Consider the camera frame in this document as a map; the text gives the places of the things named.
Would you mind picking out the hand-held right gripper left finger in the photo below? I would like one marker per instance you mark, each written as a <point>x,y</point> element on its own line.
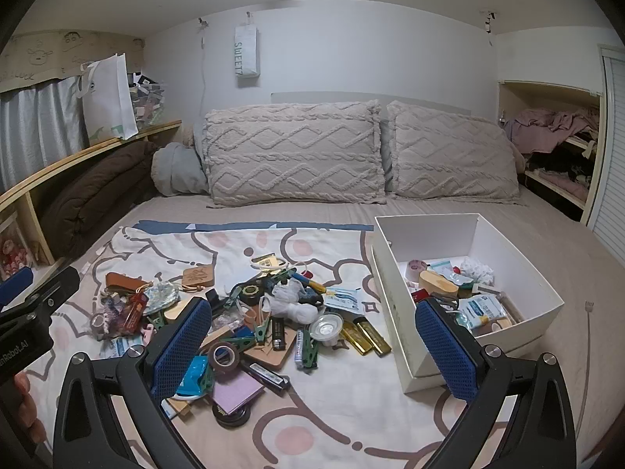
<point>180,347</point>

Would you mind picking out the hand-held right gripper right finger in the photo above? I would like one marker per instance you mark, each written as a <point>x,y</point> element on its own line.
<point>449,351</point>

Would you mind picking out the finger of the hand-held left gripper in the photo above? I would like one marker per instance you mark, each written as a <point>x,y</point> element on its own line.
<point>14,286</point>
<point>53,288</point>

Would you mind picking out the purple sticky note pad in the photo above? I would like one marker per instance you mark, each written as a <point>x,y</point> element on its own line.
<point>237,391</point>

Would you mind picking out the white cardboard box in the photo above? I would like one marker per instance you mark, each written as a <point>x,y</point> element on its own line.
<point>390,303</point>

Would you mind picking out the person's left hand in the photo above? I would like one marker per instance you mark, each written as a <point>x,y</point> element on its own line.
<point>24,400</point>

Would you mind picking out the clear jar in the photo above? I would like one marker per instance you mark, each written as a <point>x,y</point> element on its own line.
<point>12,254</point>

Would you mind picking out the blue foil packet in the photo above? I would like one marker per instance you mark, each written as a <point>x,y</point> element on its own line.
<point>195,376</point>

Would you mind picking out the green plastic clip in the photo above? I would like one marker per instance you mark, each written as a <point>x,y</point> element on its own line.
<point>260,322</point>
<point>158,322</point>
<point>306,349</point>

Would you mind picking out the oval wooden box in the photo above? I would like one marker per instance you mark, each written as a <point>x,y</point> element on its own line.
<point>437,283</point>
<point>176,310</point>

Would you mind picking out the brown tape roll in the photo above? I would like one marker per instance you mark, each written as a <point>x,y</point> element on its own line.
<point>224,354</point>

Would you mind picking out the white blue mask pack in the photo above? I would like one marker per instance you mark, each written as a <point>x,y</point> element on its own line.
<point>481,310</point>

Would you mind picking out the floral fabric pouch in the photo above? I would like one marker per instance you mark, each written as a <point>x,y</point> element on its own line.
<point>163,295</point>

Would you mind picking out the small black box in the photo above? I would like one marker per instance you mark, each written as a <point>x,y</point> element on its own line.
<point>213,298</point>

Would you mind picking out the multicoloured crochet pouch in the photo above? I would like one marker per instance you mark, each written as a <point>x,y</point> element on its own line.
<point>111,308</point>

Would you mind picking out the small red box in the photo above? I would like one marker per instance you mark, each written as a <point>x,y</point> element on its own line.
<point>421,295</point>

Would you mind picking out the white blue wipes packet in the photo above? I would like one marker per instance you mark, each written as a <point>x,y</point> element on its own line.
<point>117,348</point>

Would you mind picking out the brown leather case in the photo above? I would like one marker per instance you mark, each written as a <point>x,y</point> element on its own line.
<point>122,281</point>

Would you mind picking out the engraved wooden square box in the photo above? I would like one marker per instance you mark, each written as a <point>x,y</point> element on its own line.
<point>198,276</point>

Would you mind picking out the teal white packet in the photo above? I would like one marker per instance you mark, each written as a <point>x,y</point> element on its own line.
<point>447,268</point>

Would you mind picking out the black tape roll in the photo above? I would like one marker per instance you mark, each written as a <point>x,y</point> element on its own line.
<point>249,292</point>

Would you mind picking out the crumpled white tissue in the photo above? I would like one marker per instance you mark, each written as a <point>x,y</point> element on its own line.
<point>478,268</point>

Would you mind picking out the black round disc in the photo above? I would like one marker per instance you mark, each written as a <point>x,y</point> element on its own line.
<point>234,417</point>

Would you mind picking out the black folding knife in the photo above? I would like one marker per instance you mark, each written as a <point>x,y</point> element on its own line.
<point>266,373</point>

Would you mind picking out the wooden board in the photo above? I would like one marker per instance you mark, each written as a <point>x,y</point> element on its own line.
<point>271,354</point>

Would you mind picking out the black lighter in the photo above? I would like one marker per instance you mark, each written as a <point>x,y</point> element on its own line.
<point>278,332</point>

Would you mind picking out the brown duvet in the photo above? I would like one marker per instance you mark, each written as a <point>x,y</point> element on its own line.
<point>97,195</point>

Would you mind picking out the crumpled white plastic bag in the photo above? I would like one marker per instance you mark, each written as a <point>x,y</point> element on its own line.
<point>293,305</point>

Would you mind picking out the blue pen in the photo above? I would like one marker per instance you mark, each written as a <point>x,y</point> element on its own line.
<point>307,281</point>

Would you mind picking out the grey curtain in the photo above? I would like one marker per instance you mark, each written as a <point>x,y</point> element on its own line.
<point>39,127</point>

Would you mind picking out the grey plush cushion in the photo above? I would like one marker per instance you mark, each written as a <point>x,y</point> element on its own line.
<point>178,168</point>

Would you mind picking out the bed with beige sheet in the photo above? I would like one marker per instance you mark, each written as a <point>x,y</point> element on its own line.
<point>317,215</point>

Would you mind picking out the knitted beige pillow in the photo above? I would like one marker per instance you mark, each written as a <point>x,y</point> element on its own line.
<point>293,156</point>
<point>454,156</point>

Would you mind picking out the white tote bag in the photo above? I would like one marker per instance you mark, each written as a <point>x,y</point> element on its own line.
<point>108,97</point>

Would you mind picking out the clear box of photos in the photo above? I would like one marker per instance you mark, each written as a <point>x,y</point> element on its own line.
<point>149,97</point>

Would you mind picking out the dark clothes pile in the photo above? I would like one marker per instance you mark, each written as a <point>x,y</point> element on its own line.
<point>561,166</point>

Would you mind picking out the beige cartoon valance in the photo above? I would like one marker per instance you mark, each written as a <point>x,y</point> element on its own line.
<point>49,53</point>

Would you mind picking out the pink clothes pile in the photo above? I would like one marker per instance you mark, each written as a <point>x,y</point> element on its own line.
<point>547,127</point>

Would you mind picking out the white louvred door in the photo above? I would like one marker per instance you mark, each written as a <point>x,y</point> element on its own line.
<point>610,156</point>

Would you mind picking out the wardrobe shelf niche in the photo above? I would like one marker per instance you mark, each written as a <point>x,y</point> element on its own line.
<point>508,102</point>

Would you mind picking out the white hanging tissue bag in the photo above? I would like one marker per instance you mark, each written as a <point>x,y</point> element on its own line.
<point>245,51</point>

